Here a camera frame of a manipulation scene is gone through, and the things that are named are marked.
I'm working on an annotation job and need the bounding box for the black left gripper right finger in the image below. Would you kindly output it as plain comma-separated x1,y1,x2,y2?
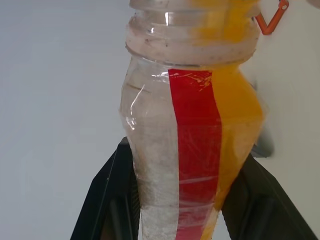
219,153,317,240

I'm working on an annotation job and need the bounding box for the orange hacksaw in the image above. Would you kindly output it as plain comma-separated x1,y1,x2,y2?
254,0,290,36

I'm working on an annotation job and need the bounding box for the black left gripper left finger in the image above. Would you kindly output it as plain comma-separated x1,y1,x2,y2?
69,143,143,240

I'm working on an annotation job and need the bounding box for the clear bottle with orange drink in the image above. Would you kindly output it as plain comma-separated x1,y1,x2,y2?
117,0,270,240

